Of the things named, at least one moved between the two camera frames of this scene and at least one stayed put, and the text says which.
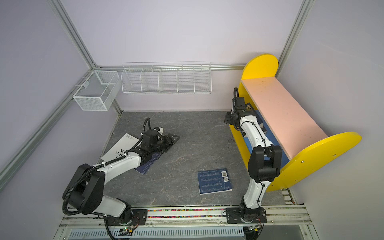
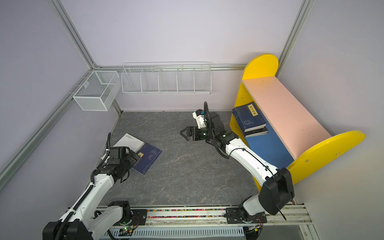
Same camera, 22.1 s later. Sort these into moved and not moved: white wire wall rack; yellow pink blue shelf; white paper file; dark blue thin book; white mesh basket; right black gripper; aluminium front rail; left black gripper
Moved: right black gripper; left black gripper
Not moved: white paper file; white mesh basket; aluminium front rail; white wire wall rack; dark blue thin book; yellow pink blue shelf
